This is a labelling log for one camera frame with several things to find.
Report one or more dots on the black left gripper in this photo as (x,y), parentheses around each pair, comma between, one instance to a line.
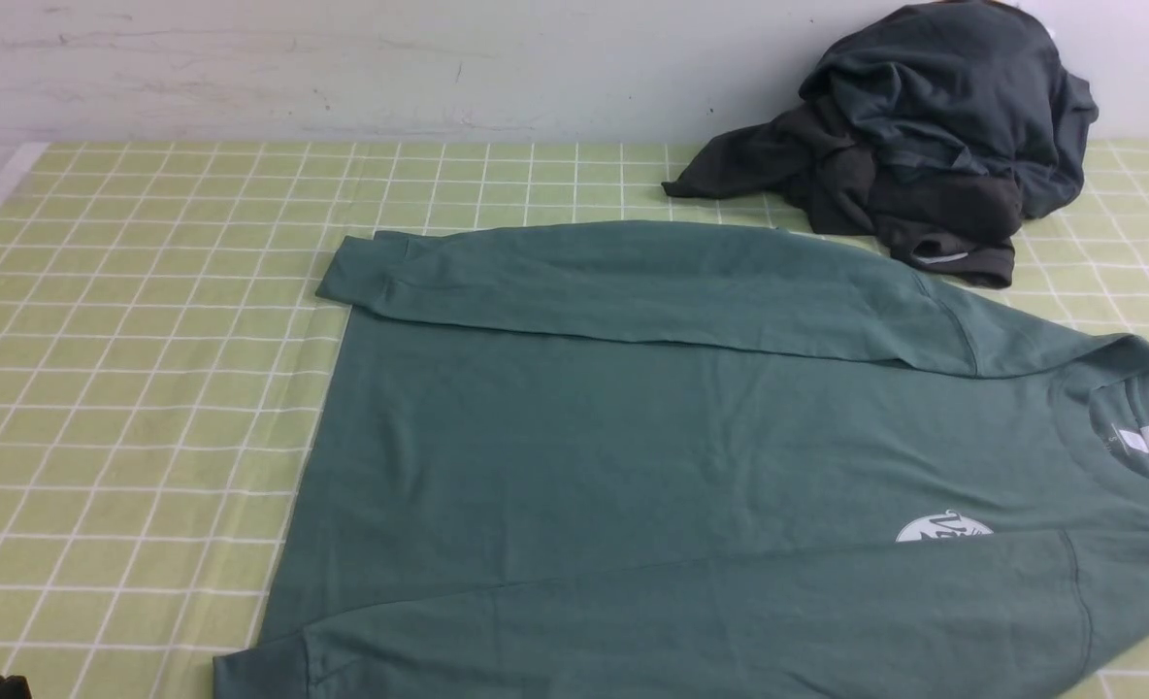
(14,687)

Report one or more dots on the green long-sleeve top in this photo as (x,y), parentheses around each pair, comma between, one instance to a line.
(646,459)

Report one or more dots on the green checkered tablecloth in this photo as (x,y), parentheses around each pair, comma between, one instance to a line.
(165,360)

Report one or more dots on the dark grey crumpled garment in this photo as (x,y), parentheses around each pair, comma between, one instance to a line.
(937,130)

